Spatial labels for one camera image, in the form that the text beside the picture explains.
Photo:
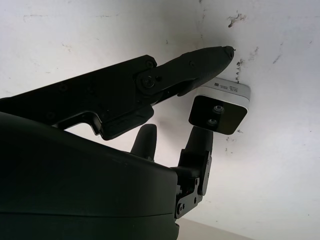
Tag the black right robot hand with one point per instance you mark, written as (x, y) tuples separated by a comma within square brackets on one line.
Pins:
[(75, 187)]

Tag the silver depth camera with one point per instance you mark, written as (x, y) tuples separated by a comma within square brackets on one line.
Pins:
[(220, 112)]

